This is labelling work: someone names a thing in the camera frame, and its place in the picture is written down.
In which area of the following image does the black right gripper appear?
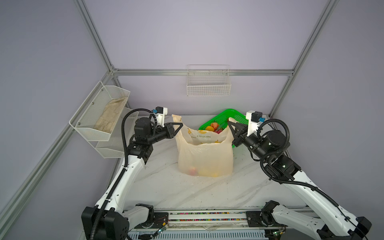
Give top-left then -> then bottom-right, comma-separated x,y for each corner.
226,119 -> 269,162

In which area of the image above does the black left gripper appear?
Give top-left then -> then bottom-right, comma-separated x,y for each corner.
147,122 -> 183,145

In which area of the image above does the cream banana print plastic bag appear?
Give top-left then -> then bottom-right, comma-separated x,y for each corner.
175,125 -> 234,177

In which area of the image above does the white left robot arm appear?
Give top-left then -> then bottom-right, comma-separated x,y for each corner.
81,107 -> 183,240

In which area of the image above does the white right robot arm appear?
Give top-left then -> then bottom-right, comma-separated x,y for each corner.
228,119 -> 372,240

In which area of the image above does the fake peach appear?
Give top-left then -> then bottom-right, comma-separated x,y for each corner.
211,122 -> 219,131

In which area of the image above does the yellow fake orange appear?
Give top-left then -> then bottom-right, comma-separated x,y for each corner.
205,126 -> 215,132

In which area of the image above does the green plastic fruit basket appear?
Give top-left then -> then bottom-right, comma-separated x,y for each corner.
199,109 -> 248,130

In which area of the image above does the lower white mesh shelf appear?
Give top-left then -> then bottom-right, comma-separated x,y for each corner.
95,108 -> 139,159

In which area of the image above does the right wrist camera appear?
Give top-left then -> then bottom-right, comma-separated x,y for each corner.
246,111 -> 265,137

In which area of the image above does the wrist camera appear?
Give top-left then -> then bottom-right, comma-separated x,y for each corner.
246,111 -> 265,137
153,107 -> 168,127

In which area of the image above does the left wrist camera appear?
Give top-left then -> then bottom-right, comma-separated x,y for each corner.
153,107 -> 168,127

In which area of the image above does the white wire wall basket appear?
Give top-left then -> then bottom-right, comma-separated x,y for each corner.
187,65 -> 232,97

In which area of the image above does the white mesh wall shelf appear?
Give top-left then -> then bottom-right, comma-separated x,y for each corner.
69,82 -> 130,142

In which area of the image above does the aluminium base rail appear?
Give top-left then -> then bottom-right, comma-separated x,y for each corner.
78,208 -> 338,240

